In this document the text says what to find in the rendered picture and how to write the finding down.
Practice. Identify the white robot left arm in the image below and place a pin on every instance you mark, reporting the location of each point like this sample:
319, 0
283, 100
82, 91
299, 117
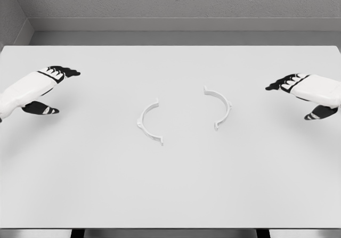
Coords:
3, 103

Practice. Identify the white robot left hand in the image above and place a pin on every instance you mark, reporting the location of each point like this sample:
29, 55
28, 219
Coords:
34, 86

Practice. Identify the white pipe clamp half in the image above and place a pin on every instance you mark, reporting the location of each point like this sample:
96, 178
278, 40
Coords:
228, 105
140, 123

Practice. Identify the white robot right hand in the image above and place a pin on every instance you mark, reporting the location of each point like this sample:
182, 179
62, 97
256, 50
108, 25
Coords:
317, 90

